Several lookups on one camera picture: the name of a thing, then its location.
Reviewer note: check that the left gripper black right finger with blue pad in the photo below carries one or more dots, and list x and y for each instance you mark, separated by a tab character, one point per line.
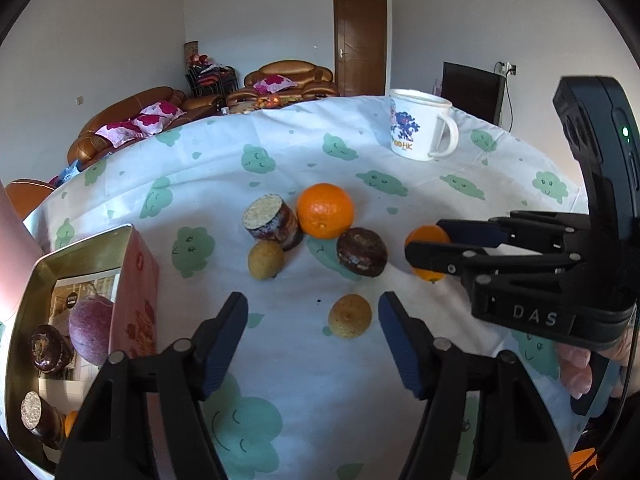
482	413

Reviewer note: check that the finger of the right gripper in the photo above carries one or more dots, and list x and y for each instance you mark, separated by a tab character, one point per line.
463	260
546	232

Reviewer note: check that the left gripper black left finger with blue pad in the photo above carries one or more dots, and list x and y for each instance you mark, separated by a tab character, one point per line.
112	437

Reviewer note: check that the dark mangosteen fruit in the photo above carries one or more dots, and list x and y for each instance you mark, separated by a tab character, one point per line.
49	351

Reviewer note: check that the round yellow-brown fruit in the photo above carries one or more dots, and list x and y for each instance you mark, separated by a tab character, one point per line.
350	316

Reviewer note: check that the yellow-brown longan fruit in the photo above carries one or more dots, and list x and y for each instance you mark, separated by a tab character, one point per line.
265	260

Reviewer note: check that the coffee table with fruits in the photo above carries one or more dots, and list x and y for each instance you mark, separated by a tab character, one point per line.
271	102

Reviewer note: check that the person's right hand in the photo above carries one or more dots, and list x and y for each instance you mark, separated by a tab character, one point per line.
576	373

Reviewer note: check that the large orange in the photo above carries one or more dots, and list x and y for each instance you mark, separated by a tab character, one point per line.
325	211

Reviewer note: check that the white cartoon mug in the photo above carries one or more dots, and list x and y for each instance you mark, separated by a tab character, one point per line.
421	125

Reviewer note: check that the gold and pink tin box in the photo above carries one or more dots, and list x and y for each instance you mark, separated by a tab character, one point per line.
122	268

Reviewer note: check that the cloud print white tablecloth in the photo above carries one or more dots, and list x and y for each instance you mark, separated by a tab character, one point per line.
299	401

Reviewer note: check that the black television screen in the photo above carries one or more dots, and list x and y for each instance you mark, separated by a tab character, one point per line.
477	92

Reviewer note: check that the cut-top dark fruit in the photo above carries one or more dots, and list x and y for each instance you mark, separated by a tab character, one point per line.
270	218

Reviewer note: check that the pink electric kettle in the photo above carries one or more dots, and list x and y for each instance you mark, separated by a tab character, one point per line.
18	254

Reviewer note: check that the brown leather armchair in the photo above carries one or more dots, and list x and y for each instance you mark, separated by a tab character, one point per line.
289	80

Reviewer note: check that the brown wooden door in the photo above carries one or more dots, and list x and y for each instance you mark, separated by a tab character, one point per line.
360	44

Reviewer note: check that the orange leather chair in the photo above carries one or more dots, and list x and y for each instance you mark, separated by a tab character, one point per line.
27	194

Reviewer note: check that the long brown leather sofa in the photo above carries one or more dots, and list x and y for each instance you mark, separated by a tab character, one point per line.
138	117

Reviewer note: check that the stacked dark chairs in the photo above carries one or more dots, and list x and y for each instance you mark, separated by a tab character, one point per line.
207	78

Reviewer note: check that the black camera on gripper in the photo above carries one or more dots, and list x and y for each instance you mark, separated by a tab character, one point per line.
603	135

